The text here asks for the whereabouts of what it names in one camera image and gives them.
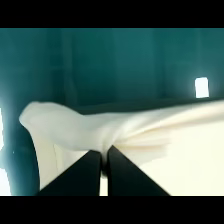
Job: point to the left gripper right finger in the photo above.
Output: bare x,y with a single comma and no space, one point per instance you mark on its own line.
130,176

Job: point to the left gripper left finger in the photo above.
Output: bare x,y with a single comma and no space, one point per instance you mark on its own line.
80,176

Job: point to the white garment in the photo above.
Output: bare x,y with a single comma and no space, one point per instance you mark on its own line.
166,143

